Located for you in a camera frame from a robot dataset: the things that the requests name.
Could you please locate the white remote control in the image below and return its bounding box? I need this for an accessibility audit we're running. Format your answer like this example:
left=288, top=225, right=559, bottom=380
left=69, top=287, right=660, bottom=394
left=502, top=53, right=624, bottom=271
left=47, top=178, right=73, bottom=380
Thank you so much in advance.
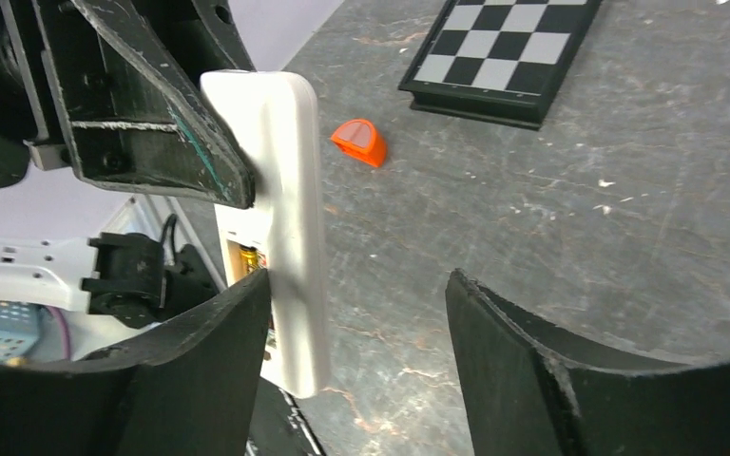
left=201, top=70, right=331, bottom=398

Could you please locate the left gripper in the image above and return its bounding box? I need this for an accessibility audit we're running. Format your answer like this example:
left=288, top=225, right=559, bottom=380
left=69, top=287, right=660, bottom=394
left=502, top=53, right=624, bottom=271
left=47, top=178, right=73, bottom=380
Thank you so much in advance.
left=0, top=1, right=255, bottom=209

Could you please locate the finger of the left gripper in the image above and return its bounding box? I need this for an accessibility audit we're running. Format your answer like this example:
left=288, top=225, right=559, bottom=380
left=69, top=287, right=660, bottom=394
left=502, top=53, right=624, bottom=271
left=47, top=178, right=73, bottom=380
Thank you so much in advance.
left=134, top=0, right=255, bottom=73

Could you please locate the checkered chess board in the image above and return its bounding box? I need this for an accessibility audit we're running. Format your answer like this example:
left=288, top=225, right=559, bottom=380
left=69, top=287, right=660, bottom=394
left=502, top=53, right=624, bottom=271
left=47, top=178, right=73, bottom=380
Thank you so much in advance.
left=398, top=0, right=601, bottom=130

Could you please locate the gold battery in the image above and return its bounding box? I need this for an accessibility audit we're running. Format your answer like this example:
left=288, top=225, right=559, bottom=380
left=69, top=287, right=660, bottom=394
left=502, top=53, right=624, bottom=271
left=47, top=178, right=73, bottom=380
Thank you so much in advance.
left=239, top=245, right=259, bottom=276

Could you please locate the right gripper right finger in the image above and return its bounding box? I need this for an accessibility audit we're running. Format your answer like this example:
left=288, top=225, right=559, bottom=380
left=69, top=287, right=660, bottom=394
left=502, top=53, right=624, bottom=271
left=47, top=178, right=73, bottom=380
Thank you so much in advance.
left=446, top=270, right=730, bottom=455

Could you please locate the orange semicircle block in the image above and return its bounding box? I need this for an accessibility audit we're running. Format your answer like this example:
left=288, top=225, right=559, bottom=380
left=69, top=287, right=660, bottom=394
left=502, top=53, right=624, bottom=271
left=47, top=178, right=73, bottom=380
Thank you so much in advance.
left=331, top=119, right=388, bottom=167

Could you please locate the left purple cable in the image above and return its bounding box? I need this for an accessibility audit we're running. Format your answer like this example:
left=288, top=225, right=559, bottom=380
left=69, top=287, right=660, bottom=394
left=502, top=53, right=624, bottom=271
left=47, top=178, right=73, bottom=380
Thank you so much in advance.
left=44, top=305, right=73, bottom=361

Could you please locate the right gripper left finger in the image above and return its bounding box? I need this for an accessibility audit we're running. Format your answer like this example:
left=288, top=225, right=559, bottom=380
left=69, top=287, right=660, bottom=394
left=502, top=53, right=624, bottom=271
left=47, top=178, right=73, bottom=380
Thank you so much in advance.
left=0, top=270, right=271, bottom=455

